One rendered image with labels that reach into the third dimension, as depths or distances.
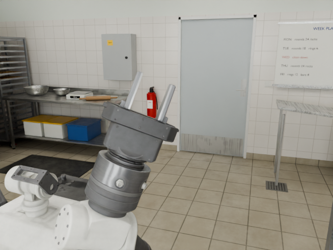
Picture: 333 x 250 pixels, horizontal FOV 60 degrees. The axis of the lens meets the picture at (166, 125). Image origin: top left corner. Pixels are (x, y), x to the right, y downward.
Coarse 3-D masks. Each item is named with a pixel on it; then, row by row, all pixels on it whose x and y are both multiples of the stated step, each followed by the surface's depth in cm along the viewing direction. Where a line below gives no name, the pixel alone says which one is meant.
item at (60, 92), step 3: (54, 90) 468; (57, 90) 464; (60, 90) 465; (63, 90) 467; (66, 90) 470; (69, 90) 478; (57, 93) 468; (60, 93) 467; (63, 93) 469; (66, 93) 473
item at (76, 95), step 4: (72, 92) 452; (76, 92) 452; (80, 92) 452; (84, 92) 452; (88, 92) 453; (68, 96) 441; (72, 96) 439; (76, 96) 438; (80, 96) 437; (84, 96) 437
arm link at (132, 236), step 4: (128, 212) 50; (128, 216) 48; (132, 216) 49; (132, 220) 48; (136, 220) 49; (132, 224) 48; (136, 224) 48; (132, 228) 47; (136, 228) 48; (128, 232) 47; (132, 232) 47; (136, 232) 48; (128, 236) 47; (132, 236) 47; (136, 236) 48; (128, 240) 47; (132, 240) 47; (124, 244) 46; (128, 244) 46; (132, 244) 47; (124, 248) 46; (128, 248) 46; (132, 248) 47
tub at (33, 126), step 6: (24, 120) 476; (30, 120) 476; (36, 120) 476; (42, 120) 476; (24, 126) 480; (30, 126) 475; (36, 126) 471; (42, 126) 472; (30, 132) 479; (36, 132) 474; (42, 132) 473
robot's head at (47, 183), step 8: (24, 168) 68; (32, 168) 68; (16, 176) 67; (40, 176) 65; (48, 176) 67; (40, 184) 65; (48, 184) 67; (56, 184) 69; (40, 192) 67; (48, 192) 67
